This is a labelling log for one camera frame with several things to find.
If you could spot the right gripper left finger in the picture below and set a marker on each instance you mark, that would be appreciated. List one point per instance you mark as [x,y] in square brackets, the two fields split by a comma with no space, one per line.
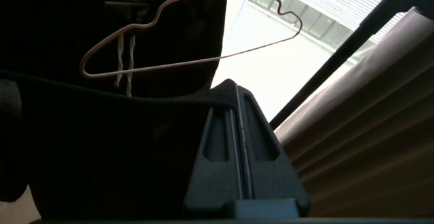
[210,183]

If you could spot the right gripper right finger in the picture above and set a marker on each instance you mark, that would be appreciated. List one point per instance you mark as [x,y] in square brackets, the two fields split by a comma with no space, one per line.
[274,180]

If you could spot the black garment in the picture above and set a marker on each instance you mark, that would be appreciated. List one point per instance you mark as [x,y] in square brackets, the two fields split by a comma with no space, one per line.
[101,156]
[68,30]

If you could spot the pink clothes hanger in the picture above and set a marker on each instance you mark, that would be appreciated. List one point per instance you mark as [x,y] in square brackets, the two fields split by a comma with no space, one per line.
[152,68]

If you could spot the black clothes rack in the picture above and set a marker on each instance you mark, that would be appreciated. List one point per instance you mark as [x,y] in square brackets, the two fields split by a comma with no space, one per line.
[339,61]

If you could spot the brown curtain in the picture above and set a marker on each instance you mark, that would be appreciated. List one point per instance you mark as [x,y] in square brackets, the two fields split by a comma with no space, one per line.
[373,132]

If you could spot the window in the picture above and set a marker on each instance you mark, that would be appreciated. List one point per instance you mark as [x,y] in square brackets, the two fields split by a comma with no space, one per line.
[271,64]

